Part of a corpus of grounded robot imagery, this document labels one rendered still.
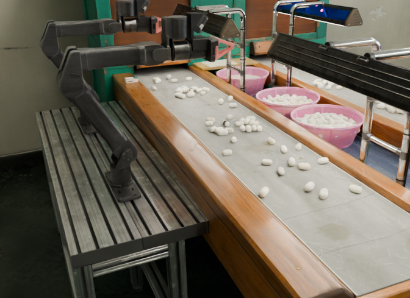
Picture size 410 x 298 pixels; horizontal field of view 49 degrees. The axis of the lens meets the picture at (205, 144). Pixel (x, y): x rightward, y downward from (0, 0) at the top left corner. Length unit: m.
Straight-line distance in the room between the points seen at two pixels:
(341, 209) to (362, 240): 0.13
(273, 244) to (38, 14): 2.41
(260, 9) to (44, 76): 1.45
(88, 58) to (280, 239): 0.69
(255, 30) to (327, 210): 1.67
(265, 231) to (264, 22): 1.82
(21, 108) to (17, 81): 0.18
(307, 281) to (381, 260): 0.19
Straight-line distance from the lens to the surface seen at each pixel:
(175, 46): 1.33
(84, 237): 1.22
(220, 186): 1.20
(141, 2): 1.91
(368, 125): 1.36
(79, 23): 1.87
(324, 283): 0.91
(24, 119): 3.23
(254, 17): 2.66
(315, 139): 1.52
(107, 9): 2.38
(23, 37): 3.10
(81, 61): 1.26
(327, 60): 1.17
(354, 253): 1.04
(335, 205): 1.20
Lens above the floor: 1.34
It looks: 23 degrees down
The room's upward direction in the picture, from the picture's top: 2 degrees counter-clockwise
